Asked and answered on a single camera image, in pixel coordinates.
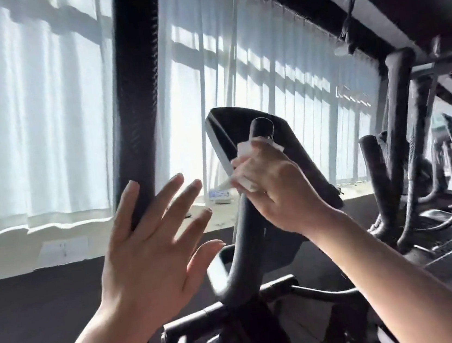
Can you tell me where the white curtain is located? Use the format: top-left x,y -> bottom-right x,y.
0,0 -> 398,239

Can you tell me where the person's right forearm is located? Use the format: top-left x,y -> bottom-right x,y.
307,193 -> 452,343

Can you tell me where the person's right hand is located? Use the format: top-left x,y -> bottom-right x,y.
226,130 -> 340,247

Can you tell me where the white flat paper sheet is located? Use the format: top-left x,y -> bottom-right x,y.
36,236 -> 92,265

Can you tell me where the blue wipes pack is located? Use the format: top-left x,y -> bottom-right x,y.
206,187 -> 235,207

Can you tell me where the white wet wipe sheet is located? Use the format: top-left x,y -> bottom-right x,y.
208,135 -> 291,198

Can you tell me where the person's left hand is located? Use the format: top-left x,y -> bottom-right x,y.
84,168 -> 237,343

